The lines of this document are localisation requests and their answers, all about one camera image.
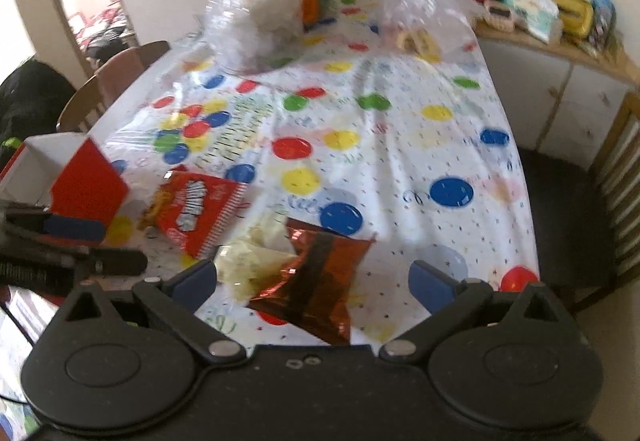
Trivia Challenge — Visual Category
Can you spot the pale yellow snack bag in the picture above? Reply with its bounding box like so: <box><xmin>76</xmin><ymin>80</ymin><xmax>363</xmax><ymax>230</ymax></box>
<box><xmin>214</xmin><ymin>212</ymin><xmax>297</xmax><ymax>303</ymax></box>

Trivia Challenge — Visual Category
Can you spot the dark red chip bag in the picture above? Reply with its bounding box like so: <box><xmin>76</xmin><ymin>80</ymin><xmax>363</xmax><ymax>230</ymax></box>
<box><xmin>248</xmin><ymin>218</ymin><xmax>375</xmax><ymax>346</ymax></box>

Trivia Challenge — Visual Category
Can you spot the red white cardboard box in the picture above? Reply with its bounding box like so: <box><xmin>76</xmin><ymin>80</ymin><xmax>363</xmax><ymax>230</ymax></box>
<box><xmin>1</xmin><ymin>132</ymin><xmax>129</xmax><ymax>227</ymax></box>

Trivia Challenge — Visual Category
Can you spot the red pretzel snack bag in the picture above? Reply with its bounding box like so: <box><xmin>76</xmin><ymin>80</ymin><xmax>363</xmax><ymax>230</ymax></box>
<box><xmin>138</xmin><ymin>168</ymin><xmax>247</xmax><ymax>260</ymax></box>

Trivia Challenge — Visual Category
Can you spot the black jacket on chair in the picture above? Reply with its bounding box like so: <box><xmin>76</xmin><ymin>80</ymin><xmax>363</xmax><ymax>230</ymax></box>
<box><xmin>0</xmin><ymin>58</ymin><xmax>76</xmax><ymax>168</ymax></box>

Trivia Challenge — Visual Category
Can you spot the colourful polka dot tablecloth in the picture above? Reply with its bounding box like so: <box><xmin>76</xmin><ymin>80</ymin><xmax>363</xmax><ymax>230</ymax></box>
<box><xmin>92</xmin><ymin>0</ymin><xmax>539</xmax><ymax>346</ymax></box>

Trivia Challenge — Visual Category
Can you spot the wooden slatted chair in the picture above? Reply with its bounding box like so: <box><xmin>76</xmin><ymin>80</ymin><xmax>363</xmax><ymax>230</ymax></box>
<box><xmin>520</xmin><ymin>91</ymin><xmax>639</xmax><ymax>313</ymax></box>

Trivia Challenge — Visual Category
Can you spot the pink cloth on chair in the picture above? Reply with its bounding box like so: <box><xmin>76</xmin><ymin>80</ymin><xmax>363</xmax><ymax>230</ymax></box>
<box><xmin>96</xmin><ymin>42</ymin><xmax>167</xmax><ymax>106</ymax></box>

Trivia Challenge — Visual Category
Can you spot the wooden chair with pink cloth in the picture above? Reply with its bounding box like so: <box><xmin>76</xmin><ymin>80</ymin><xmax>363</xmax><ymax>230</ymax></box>
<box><xmin>56</xmin><ymin>40</ymin><xmax>170</xmax><ymax>132</ymax></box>

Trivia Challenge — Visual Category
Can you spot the white wooden cabinet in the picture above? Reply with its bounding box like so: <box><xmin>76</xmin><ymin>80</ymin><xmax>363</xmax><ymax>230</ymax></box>
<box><xmin>475</xmin><ymin>23</ymin><xmax>639</xmax><ymax>170</ymax></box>

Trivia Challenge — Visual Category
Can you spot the clear bag with pastries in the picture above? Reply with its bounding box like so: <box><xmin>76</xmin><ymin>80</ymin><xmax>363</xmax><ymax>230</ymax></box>
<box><xmin>381</xmin><ymin>0</ymin><xmax>487</xmax><ymax>63</ymax></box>

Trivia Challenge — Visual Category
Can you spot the large clear plastic bag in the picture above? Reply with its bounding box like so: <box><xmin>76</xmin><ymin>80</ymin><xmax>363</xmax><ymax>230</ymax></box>
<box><xmin>204</xmin><ymin>0</ymin><xmax>331</xmax><ymax>76</ymax></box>

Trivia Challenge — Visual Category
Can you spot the white tissue pack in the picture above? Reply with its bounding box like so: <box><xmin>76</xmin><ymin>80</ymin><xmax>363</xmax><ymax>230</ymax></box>
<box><xmin>502</xmin><ymin>0</ymin><xmax>563</xmax><ymax>45</ymax></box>

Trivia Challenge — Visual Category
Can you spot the yellow box on cabinet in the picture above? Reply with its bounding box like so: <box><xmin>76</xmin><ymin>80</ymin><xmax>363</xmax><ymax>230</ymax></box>
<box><xmin>552</xmin><ymin>0</ymin><xmax>593</xmax><ymax>39</ymax></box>

